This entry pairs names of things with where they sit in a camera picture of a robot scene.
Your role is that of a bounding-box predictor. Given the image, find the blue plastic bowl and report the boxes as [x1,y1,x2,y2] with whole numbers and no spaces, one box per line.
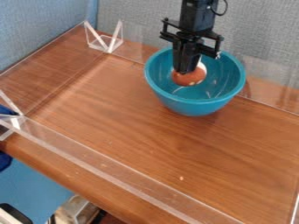
[144,47,246,116]

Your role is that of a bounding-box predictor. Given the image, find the beige box under table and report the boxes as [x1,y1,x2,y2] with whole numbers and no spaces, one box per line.
[45,195,98,224]

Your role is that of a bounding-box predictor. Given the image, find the black and white object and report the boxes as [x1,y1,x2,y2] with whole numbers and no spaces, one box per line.
[0,203,33,224]

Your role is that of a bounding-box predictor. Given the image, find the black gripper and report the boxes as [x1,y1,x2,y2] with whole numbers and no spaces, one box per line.
[160,17,224,74]

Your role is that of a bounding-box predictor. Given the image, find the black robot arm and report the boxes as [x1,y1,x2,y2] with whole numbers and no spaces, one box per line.
[160,0,226,74]

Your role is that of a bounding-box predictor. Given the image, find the blue cloth object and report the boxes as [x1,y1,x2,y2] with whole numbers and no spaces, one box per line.
[0,104,17,172]

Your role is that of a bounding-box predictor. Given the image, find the brown and white toy mushroom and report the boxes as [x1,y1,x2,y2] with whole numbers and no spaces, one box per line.
[172,62,206,87]

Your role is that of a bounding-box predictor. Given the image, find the clear acrylic back barrier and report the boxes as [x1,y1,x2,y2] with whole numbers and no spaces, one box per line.
[82,20,299,116]

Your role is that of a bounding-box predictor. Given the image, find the clear acrylic corner bracket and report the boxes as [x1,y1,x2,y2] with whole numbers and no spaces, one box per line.
[82,21,124,53]

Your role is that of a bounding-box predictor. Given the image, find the clear acrylic front barrier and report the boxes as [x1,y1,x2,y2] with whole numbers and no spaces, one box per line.
[0,116,242,224]

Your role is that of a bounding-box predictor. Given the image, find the clear acrylic left bracket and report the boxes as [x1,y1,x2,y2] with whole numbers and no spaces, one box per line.
[0,90,23,141]

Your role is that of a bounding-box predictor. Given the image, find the clear acrylic barrier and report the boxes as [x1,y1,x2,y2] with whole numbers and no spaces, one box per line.
[0,116,242,224]
[82,20,299,116]

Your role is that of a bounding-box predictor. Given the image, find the black cable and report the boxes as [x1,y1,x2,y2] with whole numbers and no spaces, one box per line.
[209,0,229,17]

